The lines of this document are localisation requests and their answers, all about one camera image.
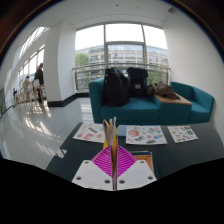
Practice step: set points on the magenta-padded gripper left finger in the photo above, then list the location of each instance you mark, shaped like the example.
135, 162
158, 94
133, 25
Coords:
91, 175

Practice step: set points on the group of wooden chairs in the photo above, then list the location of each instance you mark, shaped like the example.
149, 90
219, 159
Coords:
33, 95

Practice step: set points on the person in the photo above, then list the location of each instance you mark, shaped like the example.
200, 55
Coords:
39, 78
14, 92
26, 83

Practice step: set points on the brown jacket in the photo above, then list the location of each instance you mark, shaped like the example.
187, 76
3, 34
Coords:
163, 90

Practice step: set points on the printed sticker sheet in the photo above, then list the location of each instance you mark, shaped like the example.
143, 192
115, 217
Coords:
146, 135
182, 134
89, 132

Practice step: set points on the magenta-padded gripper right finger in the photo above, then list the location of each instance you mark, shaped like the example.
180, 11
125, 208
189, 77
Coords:
136, 175

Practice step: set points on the orange pink yellow printed towel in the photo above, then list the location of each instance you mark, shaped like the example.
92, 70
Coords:
110, 131

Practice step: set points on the teal armchair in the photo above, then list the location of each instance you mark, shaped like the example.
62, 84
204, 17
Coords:
200, 113

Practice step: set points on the teal sofa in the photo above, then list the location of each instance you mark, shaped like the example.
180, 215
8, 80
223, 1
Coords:
133, 111

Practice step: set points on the metal window railing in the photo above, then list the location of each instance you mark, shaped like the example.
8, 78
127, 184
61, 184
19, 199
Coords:
86, 66

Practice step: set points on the black backpack with label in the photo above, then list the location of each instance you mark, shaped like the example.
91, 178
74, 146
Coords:
137, 81

